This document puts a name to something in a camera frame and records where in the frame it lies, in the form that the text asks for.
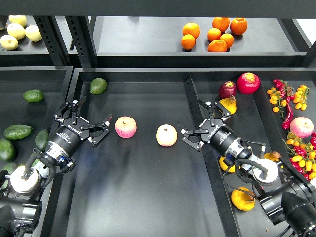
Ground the orange top centre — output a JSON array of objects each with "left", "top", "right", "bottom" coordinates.
[{"left": 212, "top": 17, "right": 230, "bottom": 32}]

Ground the green avocado lower tray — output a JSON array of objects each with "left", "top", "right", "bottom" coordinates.
[{"left": 32, "top": 159, "right": 40, "bottom": 167}]

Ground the pale yellow pear front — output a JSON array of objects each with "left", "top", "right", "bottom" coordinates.
[{"left": 0, "top": 35, "right": 19, "bottom": 51}]

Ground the dark red apple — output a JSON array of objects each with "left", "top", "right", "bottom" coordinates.
[{"left": 219, "top": 81, "right": 237, "bottom": 99}]

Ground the bright red apple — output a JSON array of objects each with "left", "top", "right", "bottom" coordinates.
[{"left": 237, "top": 72, "right": 261, "bottom": 94}]

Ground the dark avocado bottom left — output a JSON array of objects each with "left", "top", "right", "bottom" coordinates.
[{"left": 2, "top": 162, "right": 18, "bottom": 174}]

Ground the pink apple left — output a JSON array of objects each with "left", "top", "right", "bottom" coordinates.
[{"left": 115, "top": 116, "right": 137, "bottom": 138}]

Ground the black shelf post left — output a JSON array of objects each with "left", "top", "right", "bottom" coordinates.
[{"left": 33, "top": 15, "right": 71, "bottom": 66}]

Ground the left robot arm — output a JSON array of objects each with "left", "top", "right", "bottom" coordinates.
[{"left": 0, "top": 97, "right": 112, "bottom": 237}]

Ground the black shelf post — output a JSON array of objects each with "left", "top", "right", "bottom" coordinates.
[
  {"left": 33, "top": 15, "right": 71, "bottom": 66},
  {"left": 65, "top": 16, "right": 99, "bottom": 68}
]

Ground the red chili pepper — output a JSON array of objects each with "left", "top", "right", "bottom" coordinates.
[{"left": 281, "top": 103, "right": 293, "bottom": 129}]

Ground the green avocado tray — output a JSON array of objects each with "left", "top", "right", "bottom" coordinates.
[
  {"left": 32, "top": 159, "right": 40, "bottom": 167},
  {"left": 23, "top": 89, "right": 44, "bottom": 103}
]

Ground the green avocado at tray corner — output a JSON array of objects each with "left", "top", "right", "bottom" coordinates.
[{"left": 89, "top": 78, "right": 107, "bottom": 95}]

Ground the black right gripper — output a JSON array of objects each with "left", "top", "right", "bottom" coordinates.
[{"left": 177, "top": 99, "right": 243, "bottom": 157}]

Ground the pale yellow pear middle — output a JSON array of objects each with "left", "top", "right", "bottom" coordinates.
[{"left": 7, "top": 23, "right": 26, "bottom": 40}]

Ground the black left tray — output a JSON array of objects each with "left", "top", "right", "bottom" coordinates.
[{"left": 0, "top": 66, "right": 73, "bottom": 237}]

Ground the dark avocado by tray wall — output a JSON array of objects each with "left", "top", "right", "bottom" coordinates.
[{"left": 35, "top": 129, "right": 49, "bottom": 151}]

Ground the small orange right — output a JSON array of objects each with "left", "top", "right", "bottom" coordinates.
[{"left": 220, "top": 33, "right": 234, "bottom": 49}]

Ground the black centre tray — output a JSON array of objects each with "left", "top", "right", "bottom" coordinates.
[{"left": 31, "top": 68, "right": 316, "bottom": 237}]

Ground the black shelf post right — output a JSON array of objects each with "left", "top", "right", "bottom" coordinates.
[{"left": 65, "top": 16, "right": 99, "bottom": 68}]

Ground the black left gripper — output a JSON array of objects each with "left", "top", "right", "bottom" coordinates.
[{"left": 47, "top": 96, "right": 113, "bottom": 157}]

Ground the cherry tomato bunch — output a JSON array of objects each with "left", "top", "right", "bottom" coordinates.
[
  {"left": 283, "top": 132, "right": 316, "bottom": 181},
  {"left": 266, "top": 79, "right": 310, "bottom": 119}
]

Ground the green avocado upper left tray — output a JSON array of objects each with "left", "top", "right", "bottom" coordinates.
[{"left": 23, "top": 89, "right": 44, "bottom": 103}]

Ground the orange front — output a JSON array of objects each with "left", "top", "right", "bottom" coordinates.
[{"left": 207, "top": 39, "right": 228, "bottom": 52}]

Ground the black tray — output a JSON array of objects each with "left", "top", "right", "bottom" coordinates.
[
  {"left": 0, "top": 66, "right": 73, "bottom": 237},
  {"left": 31, "top": 68, "right": 316, "bottom": 237}
]

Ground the orange top left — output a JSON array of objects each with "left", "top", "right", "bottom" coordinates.
[{"left": 182, "top": 22, "right": 200, "bottom": 39}]

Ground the pale pink apple centre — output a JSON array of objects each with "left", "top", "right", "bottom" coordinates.
[{"left": 156, "top": 124, "right": 178, "bottom": 147}]

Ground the lower cherry tomato bunch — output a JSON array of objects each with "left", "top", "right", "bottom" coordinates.
[{"left": 283, "top": 132, "right": 316, "bottom": 181}]

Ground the orange top right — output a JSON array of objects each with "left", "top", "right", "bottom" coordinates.
[{"left": 230, "top": 17, "right": 248, "bottom": 36}]

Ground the pink apple right side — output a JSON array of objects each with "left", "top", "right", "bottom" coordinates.
[{"left": 290, "top": 117, "right": 314, "bottom": 138}]

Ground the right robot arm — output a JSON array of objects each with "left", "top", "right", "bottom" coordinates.
[{"left": 181, "top": 99, "right": 316, "bottom": 237}]

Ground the pale yellow pear right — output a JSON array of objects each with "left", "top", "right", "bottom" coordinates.
[{"left": 25, "top": 25, "right": 42, "bottom": 42}]

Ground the yellow pear tray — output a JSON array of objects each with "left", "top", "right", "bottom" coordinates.
[
  {"left": 263, "top": 151, "right": 284, "bottom": 168},
  {"left": 219, "top": 156, "right": 236, "bottom": 173}
]

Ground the orange lower left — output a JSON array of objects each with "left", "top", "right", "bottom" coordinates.
[{"left": 181, "top": 34, "right": 196, "bottom": 50}]

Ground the small orange centre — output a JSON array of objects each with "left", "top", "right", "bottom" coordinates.
[{"left": 207, "top": 28, "right": 222, "bottom": 42}]

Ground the dark avocado left edge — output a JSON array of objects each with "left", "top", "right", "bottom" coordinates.
[{"left": 0, "top": 139, "right": 16, "bottom": 161}]

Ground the yellow pear right tray left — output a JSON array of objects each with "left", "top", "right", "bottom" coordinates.
[{"left": 219, "top": 156, "right": 236, "bottom": 173}]

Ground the black upper shelf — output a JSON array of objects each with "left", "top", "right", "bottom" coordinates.
[{"left": 0, "top": 0, "right": 316, "bottom": 68}]

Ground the small orange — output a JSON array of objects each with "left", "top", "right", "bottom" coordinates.
[
  {"left": 207, "top": 28, "right": 222, "bottom": 42},
  {"left": 220, "top": 33, "right": 234, "bottom": 49}
]

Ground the upper cherry tomato bunch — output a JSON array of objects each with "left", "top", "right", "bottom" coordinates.
[{"left": 266, "top": 79, "right": 310, "bottom": 119}]

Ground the dark green long avocado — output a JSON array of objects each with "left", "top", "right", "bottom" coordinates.
[{"left": 3, "top": 124, "right": 33, "bottom": 140}]

